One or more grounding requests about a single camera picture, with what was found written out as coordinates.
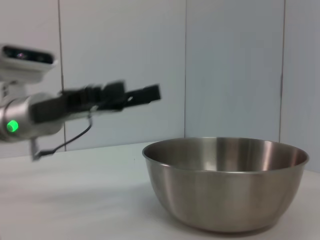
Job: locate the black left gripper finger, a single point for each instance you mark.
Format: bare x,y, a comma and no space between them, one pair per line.
147,94

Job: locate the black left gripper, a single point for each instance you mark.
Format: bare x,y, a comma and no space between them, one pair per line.
57,107

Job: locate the stainless steel mixing bowl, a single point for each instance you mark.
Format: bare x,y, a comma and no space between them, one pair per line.
220,195

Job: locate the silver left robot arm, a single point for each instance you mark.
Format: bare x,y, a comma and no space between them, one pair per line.
22,117

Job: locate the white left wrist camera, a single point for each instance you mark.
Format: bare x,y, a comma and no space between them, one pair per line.
27,63

